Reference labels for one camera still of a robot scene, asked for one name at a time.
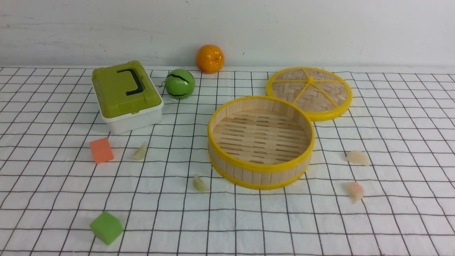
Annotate light green dumpling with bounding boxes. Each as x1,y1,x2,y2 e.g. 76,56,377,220
192,175,210,192

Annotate orange toy fruit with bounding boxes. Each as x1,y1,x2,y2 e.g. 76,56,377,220
196,45,225,74

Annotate orange foam cube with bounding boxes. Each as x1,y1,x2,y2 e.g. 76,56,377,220
90,137,115,164

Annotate bamboo steamer tray yellow rim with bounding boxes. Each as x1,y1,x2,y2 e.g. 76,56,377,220
207,96,315,190

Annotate pink white dumpling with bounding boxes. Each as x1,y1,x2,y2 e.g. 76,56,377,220
343,182,364,204

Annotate green toy watermelon ball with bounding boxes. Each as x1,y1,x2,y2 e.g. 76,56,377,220
165,69,195,99

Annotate bamboo steamer lid yellow rim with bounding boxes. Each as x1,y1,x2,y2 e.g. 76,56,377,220
266,67,353,122

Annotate white black grid tablecloth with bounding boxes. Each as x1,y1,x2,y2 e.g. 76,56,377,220
0,66,455,256

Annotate green white lunch box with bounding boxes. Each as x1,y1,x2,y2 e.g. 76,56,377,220
92,60,164,135

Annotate pale green dumpling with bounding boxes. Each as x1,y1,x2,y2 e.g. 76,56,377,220
132,142,148,160

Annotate green foam cube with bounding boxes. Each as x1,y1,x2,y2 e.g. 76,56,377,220
90,211,123,246

